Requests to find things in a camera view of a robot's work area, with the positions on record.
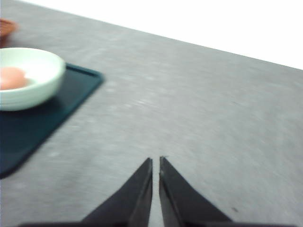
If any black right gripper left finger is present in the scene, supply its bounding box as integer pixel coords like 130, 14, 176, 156
58, 157, 153, 227

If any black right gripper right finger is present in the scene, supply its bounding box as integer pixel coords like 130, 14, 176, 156
159, 156, 257, 227

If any green ceramic bowl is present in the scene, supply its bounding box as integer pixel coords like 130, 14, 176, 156
0, 47, 66, 111

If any brown wicker basket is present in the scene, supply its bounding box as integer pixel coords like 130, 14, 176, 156
0, 18, 16, 48

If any dark rectangular tray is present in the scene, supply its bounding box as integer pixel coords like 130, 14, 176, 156
0, 63, 103, 179

